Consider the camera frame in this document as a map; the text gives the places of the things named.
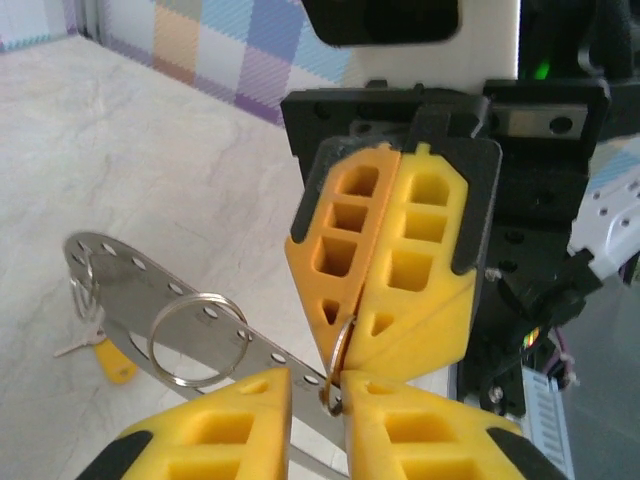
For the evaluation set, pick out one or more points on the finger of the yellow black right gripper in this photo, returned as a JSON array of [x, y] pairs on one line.
[[305, 260], [450, 310]]

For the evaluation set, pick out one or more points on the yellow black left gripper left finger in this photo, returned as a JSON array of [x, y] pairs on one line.
[[220, 430]]

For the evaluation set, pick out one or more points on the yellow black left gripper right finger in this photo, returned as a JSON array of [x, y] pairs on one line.
[[425, 440]]

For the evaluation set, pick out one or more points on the yellow-headed silver key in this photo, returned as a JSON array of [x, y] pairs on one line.
[[117, 362]]

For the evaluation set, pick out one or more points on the perforated silver metal plate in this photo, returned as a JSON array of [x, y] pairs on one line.
[[125, 295]]

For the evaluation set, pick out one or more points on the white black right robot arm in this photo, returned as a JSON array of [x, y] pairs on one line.
[[612, 220]]

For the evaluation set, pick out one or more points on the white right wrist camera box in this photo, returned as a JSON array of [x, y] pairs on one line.
[[490, 50]]

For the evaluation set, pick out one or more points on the aluminium frame post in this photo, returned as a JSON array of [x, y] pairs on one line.
[[92, 20]]

